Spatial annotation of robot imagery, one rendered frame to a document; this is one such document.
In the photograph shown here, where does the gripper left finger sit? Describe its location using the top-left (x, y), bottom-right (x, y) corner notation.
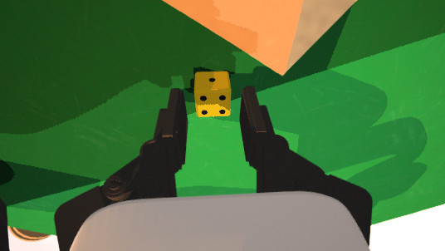
top-left (54, 88), bottom-right (188, 251)

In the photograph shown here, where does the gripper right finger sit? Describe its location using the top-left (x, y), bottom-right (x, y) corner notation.
top-left (239, 86), bottom-right (373, 246)

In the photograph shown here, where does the orange mat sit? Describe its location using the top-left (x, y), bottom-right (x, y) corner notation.
top-left (163, 0), bottom-right (357, 76)

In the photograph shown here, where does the yellow die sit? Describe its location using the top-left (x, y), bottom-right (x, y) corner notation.
top-left (194, 71), bottom-right (232, 117)

